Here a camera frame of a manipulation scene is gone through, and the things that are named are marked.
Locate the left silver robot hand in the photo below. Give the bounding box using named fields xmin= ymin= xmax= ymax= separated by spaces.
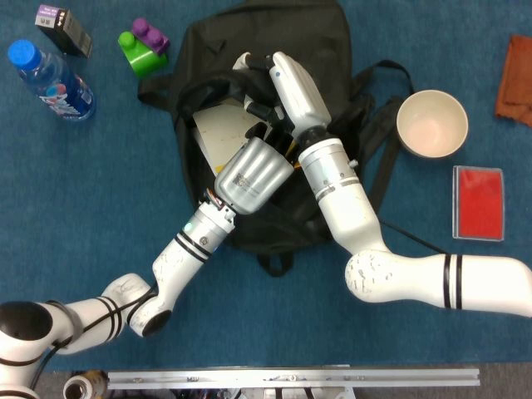
xmin=209 ymin=122 xmax=298 ymax=216

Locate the thin black cable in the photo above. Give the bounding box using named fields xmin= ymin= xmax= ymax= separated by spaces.
xmin=381 ymin=221 xmax=449 ymax=255

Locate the tape roll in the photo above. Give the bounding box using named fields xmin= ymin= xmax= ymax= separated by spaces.
xmin=62 ymin=371 xmax=109 ymax=399

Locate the black backpack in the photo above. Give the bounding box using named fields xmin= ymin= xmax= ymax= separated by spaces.
xmin=137 ymin=0 xmax=416 ymax=278

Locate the green toy block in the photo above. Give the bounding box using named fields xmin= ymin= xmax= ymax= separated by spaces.
xmin=117 ymin=31 xmax=170 ymax=79

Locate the purple toy block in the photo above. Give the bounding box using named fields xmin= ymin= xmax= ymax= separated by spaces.
xmin=131 ymin=17 xmax=171 ymax=56

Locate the clear case with red insert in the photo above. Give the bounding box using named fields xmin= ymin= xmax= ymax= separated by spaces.
xmin=451 ymin=165 xmax=505 ymax=241

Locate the yellow and white book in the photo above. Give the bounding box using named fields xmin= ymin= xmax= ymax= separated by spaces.
xmin=191 ymin=99 xmax=300 ymax=175

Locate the white bowl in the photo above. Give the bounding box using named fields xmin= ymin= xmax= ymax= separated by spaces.
xmin=395 ymin=91 xmax=470 ymax=159

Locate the blue plastic drink bottle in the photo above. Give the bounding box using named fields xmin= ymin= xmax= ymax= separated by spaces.
xmin=7 ymin=39 xmax=96 ymax=122

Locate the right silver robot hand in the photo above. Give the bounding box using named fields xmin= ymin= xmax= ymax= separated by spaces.
xmin=232 ymin=51 xmax=333 ymax=142

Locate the black carton with purple end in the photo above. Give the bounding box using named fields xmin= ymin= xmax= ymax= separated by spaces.
xmin=34 ymin=3 xmax=94 ymax=59

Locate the blue felt table cover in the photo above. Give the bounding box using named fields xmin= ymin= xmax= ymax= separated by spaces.
xmin=0 ymin=0 xmax=532 ymax=372

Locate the rust brown cloth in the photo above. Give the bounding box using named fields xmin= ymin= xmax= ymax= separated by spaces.
xmin=493 ymin=34 xmax=532 ymax=128

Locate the aluminium profile rail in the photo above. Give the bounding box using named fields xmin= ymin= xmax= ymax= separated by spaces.
xmin=106 ymin=367 xmax=481 ymax=391

